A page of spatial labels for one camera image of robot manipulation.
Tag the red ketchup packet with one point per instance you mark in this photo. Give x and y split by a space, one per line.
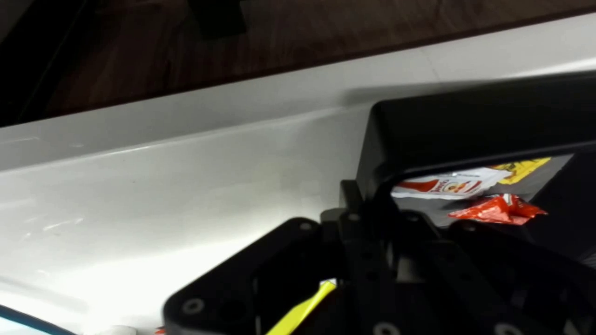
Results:
502 209

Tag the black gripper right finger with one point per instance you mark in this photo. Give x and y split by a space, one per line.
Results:
495 284

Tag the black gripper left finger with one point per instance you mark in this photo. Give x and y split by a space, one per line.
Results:
251 291

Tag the yellow sauce packet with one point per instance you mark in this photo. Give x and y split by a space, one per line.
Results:
521 170

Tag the black square bowl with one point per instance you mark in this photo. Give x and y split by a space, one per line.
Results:
549 116

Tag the white and red sauce packet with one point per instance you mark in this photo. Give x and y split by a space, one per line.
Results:
450 187

